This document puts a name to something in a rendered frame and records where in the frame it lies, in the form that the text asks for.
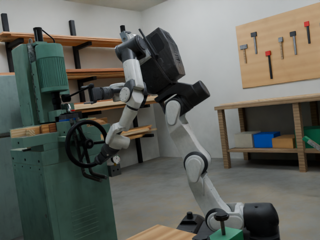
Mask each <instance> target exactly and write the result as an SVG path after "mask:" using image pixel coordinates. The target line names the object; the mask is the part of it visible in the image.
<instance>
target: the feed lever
mask: <svg viewBox="0 0 320 240"><path fill-rule="evenodd" d="M89 88H91V89H93V88H94V84H93V83H90V84H89V86H87V87H85V88H83V89H81V90H79V91H77V92H75V93H73V94H71V95H70V94H62V95H61V100H62V102H70V101H71V97H72V96H74V95H76V94H78V93H80V92H82V91H84V90H86V89H89Z"/></svg>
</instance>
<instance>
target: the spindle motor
mask: <svg viewBox="0 0 320 240"><path fill-rule="evenodd" d="M35 52H36V59H37V65H38V72H39V79H40V87H41V92H42V93H51V92H56V91H60V92H63V91H67V90H69V87H68V81H67V74H66V68H65V61H64V54H63V47H62V45H61V44H59V43H43V44H39V45H36V47H35Z"/></svg>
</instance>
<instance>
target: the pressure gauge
mask: <svg viewBox="0 0 320 240"><path fill-rule="evenodd" d="M116 158H117V159H116ZM111 161H112V162H113V163H114V166H116V163H119V162H120V155H119V154H116V156H114V157H113V158H111Z"/></svg>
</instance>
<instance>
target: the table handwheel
mask: <svg viewBox="0 0 320 240"><path fill-rule="evenodd" d="M84 124H90V125H93V126H95V127H97V128H98V129H99V130H100V131H101V133H102V135H103V137H104V141H95V142H93V140H92V139H87V138H86V137H85V136H84V134H83V133H82V131H81V129H80V127H79V126H81V125H84ZM76 129H77V130H78V131H79V133H80V134H81V136H82V138H83V139H84V140H83V141H79V146H80V147H83V148H84V150H83V153H82V155H81V158H80V160H79V161H78V160H76V159H75V158H74V156H73V155H72V153H71V150H70V139H71V136H72V134H73V132H74V131H75V130H76ZM106 136H107V133H106V131H105V129H104V128H103V127H102V126H101V125H100V124H99V123H98V122H96V121H93V120H81V121H79V122H77V123H75V124H74V125H73V126H72V127H71V128H70V129H69V131H68V133H67V135H66V139H65V150H66V153H67V156H68V158H69V159H70V161H71V162H72V163H74V164H75V165H76V166H78V167H81V168H92V167H95V166H97V165H98V164H96V163H95V162H92V163H82V160H83V157H84V155H85V153H86V151H87V149H91V148H92V147H93V146H94V144H103V143H105V140H106ZM72 146H74V147H75V141H73V142H72Z"/></svg>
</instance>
